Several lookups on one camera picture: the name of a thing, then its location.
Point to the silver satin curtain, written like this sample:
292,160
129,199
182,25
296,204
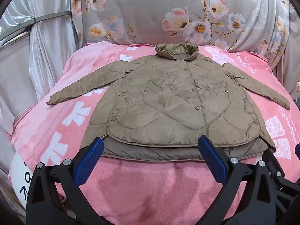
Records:
25,58

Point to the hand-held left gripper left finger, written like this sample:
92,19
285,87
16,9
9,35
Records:
90,159

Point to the grey floral sheet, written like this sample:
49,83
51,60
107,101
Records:
173,11

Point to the tan quilted jacket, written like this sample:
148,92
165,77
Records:
173,103

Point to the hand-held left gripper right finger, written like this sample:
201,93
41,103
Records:
214,160

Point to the white round object black marks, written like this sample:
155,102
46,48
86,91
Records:
20,178

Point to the metal curtain tieback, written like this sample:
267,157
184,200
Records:
35,22

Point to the pink printed blanket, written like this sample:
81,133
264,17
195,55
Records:
131,180

